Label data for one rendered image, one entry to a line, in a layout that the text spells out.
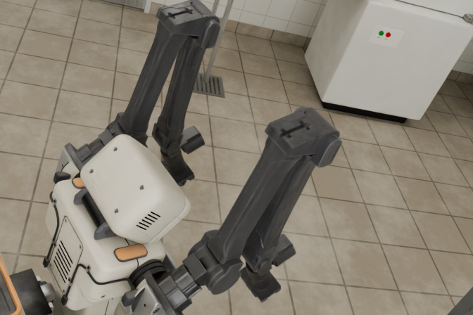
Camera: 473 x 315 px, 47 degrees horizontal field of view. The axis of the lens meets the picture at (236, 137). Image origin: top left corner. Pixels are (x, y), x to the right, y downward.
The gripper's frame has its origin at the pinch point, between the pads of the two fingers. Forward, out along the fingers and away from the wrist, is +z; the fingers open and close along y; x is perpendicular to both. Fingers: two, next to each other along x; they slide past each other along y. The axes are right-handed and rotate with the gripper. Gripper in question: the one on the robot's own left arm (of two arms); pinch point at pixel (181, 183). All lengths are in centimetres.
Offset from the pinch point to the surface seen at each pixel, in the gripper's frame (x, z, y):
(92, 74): -10, 94, 162
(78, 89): 2, 87, 149
